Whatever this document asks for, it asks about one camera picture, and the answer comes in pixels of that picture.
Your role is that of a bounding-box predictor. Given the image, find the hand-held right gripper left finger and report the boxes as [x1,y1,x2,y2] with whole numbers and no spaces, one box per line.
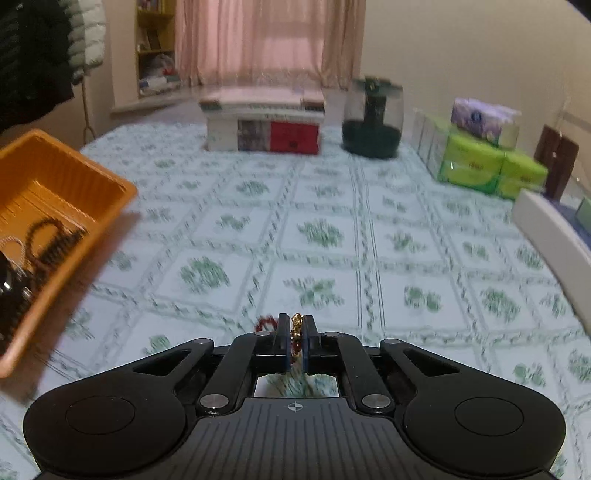
[131,313,291,414]

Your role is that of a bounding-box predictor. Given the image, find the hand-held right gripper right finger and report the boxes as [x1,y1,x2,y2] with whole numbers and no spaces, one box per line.
[302,314,455,414]

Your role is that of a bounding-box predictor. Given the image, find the red bead bracelet gold charm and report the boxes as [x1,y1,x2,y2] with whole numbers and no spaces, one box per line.
[254,313,308,367]

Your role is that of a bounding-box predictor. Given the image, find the brown bead necklace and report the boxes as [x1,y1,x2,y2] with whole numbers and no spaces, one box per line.
[24,218,71,271]

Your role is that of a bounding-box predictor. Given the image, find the orange plastic tray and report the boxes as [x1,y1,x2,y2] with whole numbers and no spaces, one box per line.
[0,129,139,379]

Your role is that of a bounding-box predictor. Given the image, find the black strap gold case wristwatch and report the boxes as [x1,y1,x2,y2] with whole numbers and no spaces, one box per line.
[0,251,35,306]

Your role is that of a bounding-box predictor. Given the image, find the white pearl necklace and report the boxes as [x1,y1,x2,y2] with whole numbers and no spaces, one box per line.
[0,236,25,274]

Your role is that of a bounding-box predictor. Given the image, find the glass teapot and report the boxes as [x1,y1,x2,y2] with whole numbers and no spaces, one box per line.
[341,76,404,160]

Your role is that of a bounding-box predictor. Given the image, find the white paperback book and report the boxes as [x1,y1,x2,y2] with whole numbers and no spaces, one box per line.
[201,99,325,121]

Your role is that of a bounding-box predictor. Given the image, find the green tissue multipack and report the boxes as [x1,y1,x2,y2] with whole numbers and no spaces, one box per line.
[412,108,549,200]

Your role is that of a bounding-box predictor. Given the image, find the long white box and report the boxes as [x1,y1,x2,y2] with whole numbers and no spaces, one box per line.
[512,189,591,305]

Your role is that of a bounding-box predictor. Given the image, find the purple tissue pack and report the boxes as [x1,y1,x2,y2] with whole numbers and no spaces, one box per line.
[450,97,522,148]

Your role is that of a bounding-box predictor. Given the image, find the blue flat box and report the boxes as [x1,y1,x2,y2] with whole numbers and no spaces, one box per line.
[556,200,591,252]

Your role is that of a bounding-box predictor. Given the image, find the white plastic bag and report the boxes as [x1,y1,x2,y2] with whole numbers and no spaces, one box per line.
[139,53,181,95]

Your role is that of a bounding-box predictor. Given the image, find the metal coat rack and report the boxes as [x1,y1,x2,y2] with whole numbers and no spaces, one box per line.
[81,83,99,144]

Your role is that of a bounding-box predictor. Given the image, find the pink curtain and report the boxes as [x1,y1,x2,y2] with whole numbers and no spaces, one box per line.
[174,0,366,90]

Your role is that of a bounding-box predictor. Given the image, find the yellow bookshelf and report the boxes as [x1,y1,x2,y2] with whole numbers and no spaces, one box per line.
[135,0,177,97]

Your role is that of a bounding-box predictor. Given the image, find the white grey puffer jacket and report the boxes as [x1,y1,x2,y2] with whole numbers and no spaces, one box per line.
[60,0,107,86]

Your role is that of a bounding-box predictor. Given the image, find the black down jacket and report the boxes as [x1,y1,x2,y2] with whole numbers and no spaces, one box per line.
[0,0,75,134]

